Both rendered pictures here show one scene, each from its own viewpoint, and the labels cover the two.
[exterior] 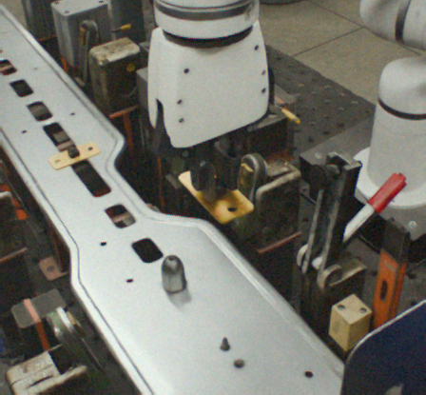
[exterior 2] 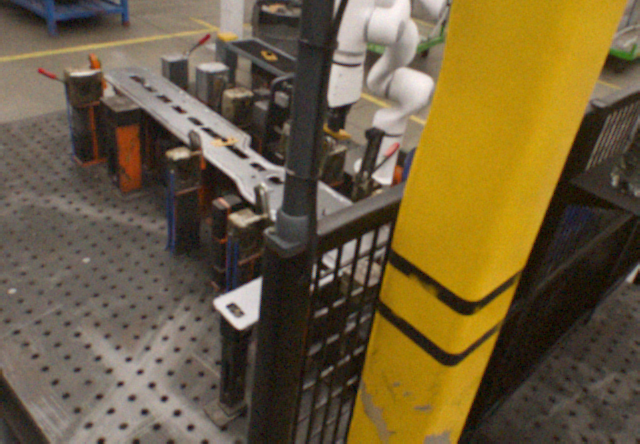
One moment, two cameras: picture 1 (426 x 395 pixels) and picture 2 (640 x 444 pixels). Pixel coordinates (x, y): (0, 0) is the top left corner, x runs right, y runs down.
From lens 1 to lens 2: 74 cm
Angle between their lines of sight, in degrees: 18
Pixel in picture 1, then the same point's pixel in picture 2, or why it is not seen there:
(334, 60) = not seen: hidden behind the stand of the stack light
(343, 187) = (378, 140)
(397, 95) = (384, 124)
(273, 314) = (342, 203)
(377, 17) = (376, 84)
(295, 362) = not seen: hidden behind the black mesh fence
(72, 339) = (266, 197)
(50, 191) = (217, 156)
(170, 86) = (334, 80)
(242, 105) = (353, 93)
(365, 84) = not seen: hidden behind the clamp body
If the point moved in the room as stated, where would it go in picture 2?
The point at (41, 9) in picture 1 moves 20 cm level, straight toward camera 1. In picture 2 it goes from (175, 71) to (189, 91)
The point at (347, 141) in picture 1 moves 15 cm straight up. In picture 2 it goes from (351, 155) to (357, 121)
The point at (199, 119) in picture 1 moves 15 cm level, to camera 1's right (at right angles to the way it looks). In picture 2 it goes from (340, 95) to (401, 97)
